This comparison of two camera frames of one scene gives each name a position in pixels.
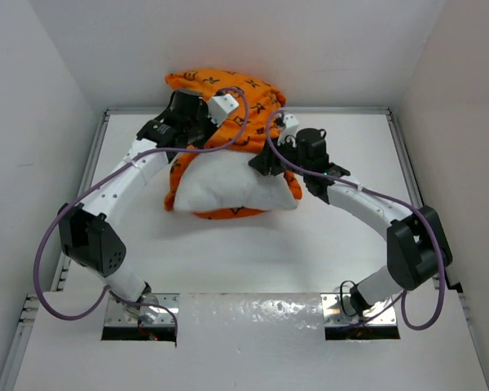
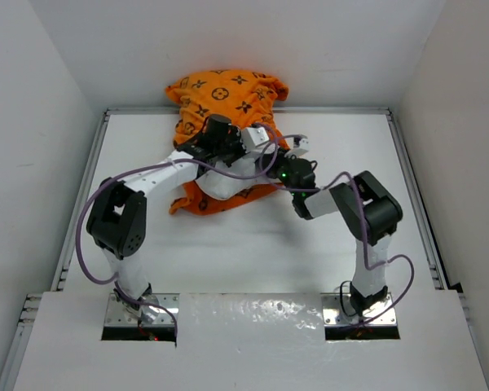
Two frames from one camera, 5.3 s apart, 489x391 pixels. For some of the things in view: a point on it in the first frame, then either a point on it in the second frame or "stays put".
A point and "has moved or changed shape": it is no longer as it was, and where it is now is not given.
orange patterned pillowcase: x=248 y=129 has moved or changed shape
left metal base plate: x=152 y=309 stays put
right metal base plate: x=381 y=314 stays put
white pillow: x=214 y=179 has moved or changed shape
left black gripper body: x=200 y=129 to x=231 y=147
